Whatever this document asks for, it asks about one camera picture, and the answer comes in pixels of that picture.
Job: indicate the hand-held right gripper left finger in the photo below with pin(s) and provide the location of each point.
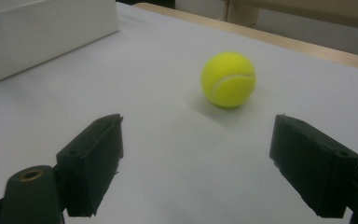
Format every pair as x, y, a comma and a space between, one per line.
90, 161

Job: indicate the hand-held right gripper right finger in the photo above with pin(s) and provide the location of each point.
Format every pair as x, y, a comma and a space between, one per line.
313, 168

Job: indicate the yellow tennis ball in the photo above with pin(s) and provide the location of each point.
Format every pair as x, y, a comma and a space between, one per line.
228, 79

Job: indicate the white plastic bin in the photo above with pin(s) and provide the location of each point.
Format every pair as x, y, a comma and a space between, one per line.
37, 34

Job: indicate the white table sheet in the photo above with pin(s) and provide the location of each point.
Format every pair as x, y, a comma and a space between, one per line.
180, 130

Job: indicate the wooden table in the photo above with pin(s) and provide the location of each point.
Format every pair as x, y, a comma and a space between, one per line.
261, 34

